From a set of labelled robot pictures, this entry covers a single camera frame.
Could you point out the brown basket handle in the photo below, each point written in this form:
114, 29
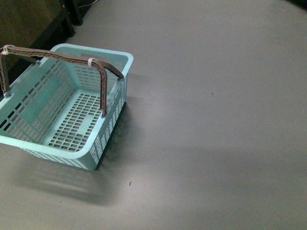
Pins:
98, 64

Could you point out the light blue plastic basket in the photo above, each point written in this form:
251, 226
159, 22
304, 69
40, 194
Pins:
51, 108

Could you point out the dark wooden cabinet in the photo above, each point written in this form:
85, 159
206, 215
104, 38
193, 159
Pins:
37, 23

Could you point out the white zip tie at corner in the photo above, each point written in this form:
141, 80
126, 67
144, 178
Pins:
5, 50

